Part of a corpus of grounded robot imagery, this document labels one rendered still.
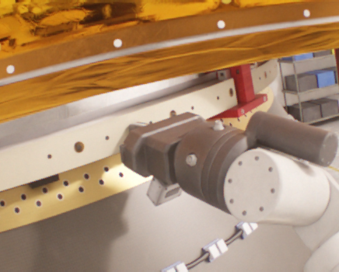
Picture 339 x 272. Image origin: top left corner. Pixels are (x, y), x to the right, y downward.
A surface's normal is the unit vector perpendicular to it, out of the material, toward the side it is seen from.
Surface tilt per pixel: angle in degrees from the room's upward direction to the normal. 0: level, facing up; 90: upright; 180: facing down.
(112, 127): 90
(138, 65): 90
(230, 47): 90
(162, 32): 90
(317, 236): 62
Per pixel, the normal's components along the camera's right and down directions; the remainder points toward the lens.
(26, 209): 0.30, -0.32
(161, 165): -0.78, 0.29
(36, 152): 0.47, 0.13
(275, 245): 0.58, -0.42
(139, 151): 0.62, 0.26
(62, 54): 0.25, 0.19
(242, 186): -0.73, -0.18
